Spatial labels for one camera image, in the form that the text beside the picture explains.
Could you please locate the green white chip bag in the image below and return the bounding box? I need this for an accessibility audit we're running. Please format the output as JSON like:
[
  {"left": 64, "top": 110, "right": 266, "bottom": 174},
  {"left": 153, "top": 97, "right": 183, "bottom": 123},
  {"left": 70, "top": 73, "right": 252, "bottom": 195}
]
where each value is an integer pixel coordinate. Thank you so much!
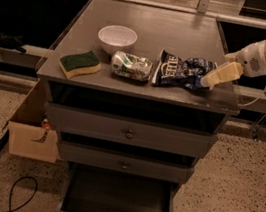
[{"left": 111, "top": 51, "right": 153, "bottom": 82}]

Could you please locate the black object on ledge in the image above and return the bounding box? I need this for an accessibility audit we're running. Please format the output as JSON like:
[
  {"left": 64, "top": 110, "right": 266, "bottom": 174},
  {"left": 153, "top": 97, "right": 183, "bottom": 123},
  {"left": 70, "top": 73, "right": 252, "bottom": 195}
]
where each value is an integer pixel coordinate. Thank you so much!
[{"left": 0, "top": 32, "right": 27, "bottom": 53}]

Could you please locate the grey drawer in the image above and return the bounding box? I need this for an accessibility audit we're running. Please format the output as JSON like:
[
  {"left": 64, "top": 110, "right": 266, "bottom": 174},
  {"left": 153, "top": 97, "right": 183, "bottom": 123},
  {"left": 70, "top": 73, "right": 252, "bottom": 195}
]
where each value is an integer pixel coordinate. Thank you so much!
[
  {"left": 53, "top": 163, "right": 176, "bottom": 212},
  {"left": 46, "top": 102, "right": 217, "bottom": 158},
  {"left": 57, "top": 141, "right": 194, "bottom": 184}
]

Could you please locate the bottom grey drawer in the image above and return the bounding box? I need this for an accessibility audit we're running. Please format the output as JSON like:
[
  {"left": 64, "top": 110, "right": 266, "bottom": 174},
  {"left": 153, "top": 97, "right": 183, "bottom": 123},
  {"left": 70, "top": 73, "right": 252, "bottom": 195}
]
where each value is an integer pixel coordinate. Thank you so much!
[{"left": 53, "top": 163, "right": 176, "bottom": 212}]

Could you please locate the cardboard box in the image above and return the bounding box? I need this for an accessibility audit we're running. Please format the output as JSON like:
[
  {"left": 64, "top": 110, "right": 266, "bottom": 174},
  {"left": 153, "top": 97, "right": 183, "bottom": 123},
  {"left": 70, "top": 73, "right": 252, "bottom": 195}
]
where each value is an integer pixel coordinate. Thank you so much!
[{"left": 7, "top": 81, "right": 59, "bottom": 164}]

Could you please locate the middle grey drawer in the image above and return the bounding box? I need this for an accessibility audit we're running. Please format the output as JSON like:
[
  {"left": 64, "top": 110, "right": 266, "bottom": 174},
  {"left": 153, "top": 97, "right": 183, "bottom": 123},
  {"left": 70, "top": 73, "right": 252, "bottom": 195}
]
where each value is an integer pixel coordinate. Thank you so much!
[{"left": 57, "top": 141, "right": 194, "bottom": 184}]

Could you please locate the blue chip bag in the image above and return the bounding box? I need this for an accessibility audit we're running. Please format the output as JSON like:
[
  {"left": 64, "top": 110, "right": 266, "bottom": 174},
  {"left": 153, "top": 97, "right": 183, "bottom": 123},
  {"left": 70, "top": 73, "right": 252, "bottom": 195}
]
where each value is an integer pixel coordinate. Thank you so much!
[{"left": 151, "top": 50, "right": 217, "bottom": 90}]

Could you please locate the top grey drawer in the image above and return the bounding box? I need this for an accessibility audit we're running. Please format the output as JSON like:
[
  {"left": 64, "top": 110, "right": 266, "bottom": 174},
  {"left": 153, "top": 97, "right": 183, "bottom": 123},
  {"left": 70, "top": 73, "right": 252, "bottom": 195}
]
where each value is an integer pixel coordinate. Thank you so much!
[{"left": 46, "top": 102, "right": 217, "bottom": 158}]

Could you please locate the orange item in box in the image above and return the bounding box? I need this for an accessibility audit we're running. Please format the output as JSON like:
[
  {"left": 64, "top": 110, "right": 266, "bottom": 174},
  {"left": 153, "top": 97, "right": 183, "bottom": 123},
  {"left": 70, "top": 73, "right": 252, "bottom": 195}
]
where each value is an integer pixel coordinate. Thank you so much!
[{"left": 41, "top": 119, "right": 51, "bottom": 130}]

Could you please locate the grey drawer cabinet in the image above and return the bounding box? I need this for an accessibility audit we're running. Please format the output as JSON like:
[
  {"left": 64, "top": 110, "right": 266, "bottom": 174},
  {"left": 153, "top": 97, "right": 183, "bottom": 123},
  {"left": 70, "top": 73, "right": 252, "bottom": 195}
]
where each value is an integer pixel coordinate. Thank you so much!
[{"left": 13, "top": 0, "right": 255, "bottom": 212}]

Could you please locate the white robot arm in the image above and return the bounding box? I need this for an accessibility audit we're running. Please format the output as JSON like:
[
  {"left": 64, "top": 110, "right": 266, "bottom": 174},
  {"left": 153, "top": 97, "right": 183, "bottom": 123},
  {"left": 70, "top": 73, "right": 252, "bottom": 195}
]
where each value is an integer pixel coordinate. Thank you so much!
[{"left": 200, "top": 40, "right": 266, "bottom": 88}]

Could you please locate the white bowl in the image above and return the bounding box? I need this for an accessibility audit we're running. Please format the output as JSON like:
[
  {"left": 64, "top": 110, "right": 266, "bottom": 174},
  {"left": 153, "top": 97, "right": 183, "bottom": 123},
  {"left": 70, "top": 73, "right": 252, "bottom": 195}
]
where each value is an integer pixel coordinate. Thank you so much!
[{"left": 97, "top": 25, "right": 138, "bottom": 55}]

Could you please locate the green yellow sponge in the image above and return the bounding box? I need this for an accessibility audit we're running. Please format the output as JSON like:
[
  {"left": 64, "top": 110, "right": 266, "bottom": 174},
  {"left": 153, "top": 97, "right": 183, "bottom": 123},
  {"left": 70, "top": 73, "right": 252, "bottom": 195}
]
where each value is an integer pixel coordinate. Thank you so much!
[{"left": 59, "top": 50, "right": 101, "bottom": 79}]

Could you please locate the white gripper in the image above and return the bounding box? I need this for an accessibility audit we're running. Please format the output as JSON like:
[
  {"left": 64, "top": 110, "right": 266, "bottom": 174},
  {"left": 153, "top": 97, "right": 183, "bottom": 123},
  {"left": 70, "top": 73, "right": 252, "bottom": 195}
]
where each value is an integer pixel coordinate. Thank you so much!
[{"left": 200, "top": 41, "right": 266, "bottom": 88}]

